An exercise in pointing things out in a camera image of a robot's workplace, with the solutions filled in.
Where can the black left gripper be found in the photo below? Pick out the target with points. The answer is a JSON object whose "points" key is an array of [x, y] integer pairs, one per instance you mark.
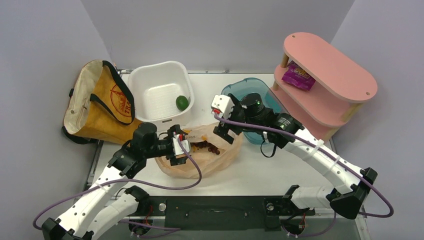
{"points": [[175, 129]]}

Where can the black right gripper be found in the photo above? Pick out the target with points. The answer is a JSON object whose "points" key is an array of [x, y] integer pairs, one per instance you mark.
{"points": [[223, 129]]}

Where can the green lime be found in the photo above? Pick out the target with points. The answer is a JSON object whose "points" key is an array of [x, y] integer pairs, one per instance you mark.
{"points": [[182, 103]]}

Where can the orange translucent plastic grocery bag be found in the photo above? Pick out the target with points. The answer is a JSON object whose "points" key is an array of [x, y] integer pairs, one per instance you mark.
{"points": [[208, 162]]}

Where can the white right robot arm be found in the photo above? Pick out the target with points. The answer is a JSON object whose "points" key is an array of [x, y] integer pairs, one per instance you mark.
{"points": [[350, 184]]}

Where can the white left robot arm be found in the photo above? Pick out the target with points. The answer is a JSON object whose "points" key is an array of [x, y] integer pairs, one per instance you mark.
{"points": [[90, 216]]}

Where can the teal transparent plastic tub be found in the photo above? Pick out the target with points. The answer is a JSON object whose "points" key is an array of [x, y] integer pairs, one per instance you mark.
{"points": [[251, 85]]}

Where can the dark red grape bunch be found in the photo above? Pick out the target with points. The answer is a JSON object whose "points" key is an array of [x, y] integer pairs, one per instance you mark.
{"points": [[205, 146]]}

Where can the white perforated plastic basket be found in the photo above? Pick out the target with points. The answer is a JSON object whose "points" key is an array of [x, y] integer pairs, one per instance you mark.
{"points": [[155, 89]]}

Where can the purple snack packet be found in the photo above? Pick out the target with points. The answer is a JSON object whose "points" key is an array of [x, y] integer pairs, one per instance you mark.
{"points": [[298, 77]]}

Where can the pink two-tier wooden shelf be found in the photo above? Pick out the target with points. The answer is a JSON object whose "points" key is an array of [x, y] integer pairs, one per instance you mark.
{"points": [[342, 86]]}

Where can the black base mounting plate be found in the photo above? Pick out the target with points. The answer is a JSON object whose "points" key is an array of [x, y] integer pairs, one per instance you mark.
{"points": [[221, 213]]}

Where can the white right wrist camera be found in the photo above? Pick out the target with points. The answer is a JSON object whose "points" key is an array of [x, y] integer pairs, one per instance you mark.
{"points": [[222, 105]]}

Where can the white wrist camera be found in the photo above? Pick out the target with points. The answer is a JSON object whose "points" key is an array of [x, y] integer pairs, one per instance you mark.
{"points": [[222, 105], [181, 146]]}

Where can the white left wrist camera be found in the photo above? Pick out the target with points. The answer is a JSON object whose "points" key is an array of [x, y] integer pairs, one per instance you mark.
{"points": [[181, 146]]}

